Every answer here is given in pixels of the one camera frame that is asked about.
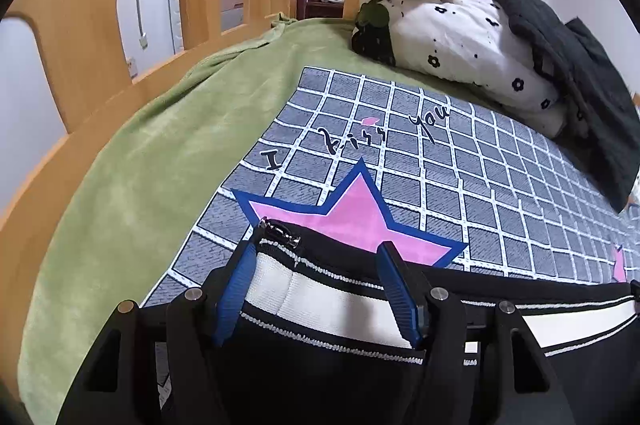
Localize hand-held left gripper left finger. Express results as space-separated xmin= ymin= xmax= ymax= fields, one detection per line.
xmin=55 ymin=239 xmax=266 ymax=425

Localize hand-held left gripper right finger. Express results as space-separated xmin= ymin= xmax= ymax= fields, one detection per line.
xmin=376 ymin=241 xmax=588 ymax=425

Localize black pants with white stripe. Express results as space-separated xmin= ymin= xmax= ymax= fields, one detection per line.
xmin=210 ymin=217 xmax=640 ymax=425

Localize grey checked star bed sheet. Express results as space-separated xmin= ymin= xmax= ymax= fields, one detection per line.
xmin=140 ymin=66 xmax=640 ymax=406

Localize green fleece blanket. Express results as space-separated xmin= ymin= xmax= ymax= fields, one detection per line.
xmin=17 ymin=12 xmax=361 ymax=416

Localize white floral quilt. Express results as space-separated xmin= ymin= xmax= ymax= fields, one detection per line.
xmin=350 ymin=0 xmax=591 ymax=138

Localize dark quilted jacket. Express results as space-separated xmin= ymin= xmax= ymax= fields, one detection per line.
xmin=492 ymin=0 xmax=640 ymax=213

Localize dark wooden nightstand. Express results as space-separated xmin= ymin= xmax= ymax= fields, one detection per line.
xmin=305 ymin=0 xmax=346 ymax=20

